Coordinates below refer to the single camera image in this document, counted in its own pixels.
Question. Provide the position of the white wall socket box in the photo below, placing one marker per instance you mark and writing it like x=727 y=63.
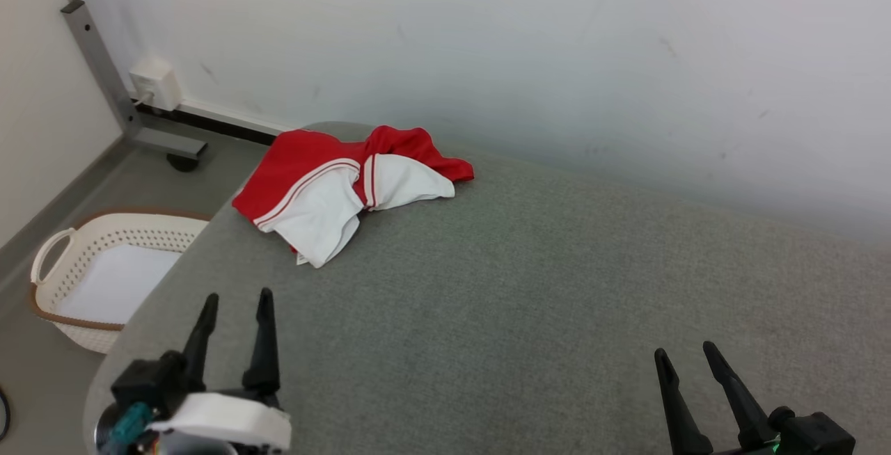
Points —
x=154 y=83

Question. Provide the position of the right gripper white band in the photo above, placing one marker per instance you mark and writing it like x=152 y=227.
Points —
x=766 y=451

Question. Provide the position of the red shirt with white sleeves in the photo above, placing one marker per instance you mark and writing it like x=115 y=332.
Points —
x=313 y=197

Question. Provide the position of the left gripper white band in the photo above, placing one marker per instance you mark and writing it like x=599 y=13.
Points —
x=223 y=419

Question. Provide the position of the black table leg foot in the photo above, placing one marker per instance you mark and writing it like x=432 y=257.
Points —
x=184 y=163

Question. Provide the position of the black and white baseboard strip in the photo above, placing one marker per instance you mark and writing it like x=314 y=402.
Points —
x=209 y=121

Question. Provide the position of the white perforated laundry basket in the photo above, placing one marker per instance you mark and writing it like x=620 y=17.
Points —
x=118 y=281

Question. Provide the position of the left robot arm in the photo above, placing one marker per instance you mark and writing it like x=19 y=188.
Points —
x=104 y=434

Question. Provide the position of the grey metal table leg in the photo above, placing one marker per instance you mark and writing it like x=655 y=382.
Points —
x=89 y=51

